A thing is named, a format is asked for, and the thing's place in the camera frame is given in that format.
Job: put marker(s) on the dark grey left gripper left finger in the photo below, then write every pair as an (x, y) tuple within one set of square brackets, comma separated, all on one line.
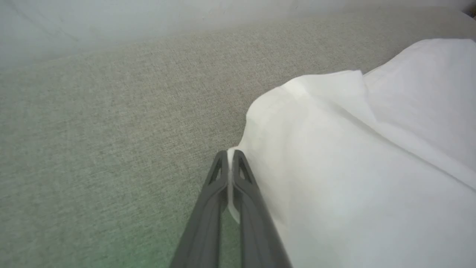
[(204, 230)]

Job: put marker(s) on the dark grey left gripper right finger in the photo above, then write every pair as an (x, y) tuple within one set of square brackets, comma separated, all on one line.
[(256, 234)]

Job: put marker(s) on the white garment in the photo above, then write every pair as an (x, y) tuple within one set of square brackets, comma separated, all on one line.
[(353, 167)]

